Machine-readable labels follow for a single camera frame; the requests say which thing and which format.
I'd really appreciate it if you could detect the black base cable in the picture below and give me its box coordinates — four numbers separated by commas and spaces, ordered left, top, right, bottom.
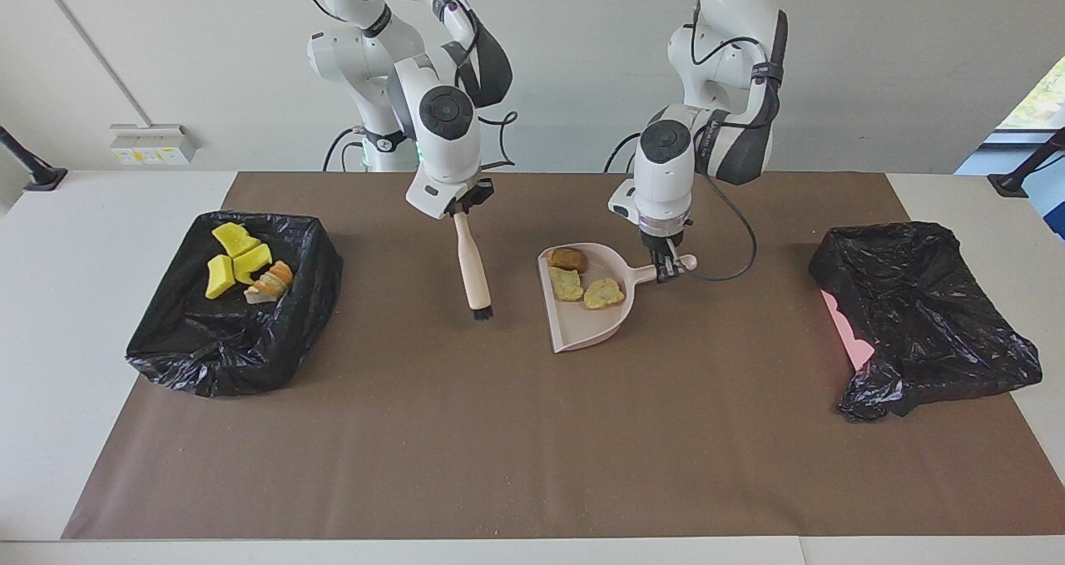
605, 132, 643, 173
323, 128, 367, 172

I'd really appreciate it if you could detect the pink plastic bin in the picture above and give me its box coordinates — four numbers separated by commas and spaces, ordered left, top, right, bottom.
820, 289, 876, 369

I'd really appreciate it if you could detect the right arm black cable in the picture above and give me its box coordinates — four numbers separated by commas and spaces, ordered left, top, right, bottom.
287, 0, 521, 171

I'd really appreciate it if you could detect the tan yellow sponge piece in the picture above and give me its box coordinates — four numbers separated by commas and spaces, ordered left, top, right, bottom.
582, 277, 626, 310

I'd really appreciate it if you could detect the white wall conduit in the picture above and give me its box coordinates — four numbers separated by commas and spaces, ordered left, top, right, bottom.
32, 0, 151, 126

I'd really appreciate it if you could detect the brown paper mat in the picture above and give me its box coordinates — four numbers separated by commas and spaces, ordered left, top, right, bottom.
61, 171, 1065, 541

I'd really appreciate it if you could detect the black stand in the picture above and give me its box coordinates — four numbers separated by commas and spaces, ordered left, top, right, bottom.
988, 128, 1065, 198
0, 126, 67, 191

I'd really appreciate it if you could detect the left black-bagged pink bin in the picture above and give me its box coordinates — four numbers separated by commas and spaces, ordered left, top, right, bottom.
809, 221, 1043, 423

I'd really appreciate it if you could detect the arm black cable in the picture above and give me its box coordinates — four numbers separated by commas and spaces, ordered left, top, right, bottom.
689, 0, 760, 284
287, 0, 521, 171

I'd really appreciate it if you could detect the beige sponge piece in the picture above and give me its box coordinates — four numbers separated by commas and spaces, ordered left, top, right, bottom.
244, 260, 294, 305

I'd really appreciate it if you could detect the window with green view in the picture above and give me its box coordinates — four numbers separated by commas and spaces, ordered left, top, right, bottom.
994, 56, 1065, 133

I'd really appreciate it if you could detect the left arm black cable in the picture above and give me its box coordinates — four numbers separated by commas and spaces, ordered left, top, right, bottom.
689, 0, 760, 284

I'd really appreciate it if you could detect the white wall socket box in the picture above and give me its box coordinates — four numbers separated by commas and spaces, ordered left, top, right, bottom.
108, 124, 199, 166

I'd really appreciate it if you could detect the beige plastic dustpan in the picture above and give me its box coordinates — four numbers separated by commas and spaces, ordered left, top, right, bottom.
537, 242, 698, 354

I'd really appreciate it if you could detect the greenish tan sponge piece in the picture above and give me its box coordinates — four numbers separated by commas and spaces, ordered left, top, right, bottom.
548, 266, 585, 303

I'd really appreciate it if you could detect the right black-bagged bin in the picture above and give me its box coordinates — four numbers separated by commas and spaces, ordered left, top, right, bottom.
125, 210, 344, 398

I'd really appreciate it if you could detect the beige hand brush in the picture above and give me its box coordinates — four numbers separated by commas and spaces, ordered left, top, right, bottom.
452, 209, 494, 322

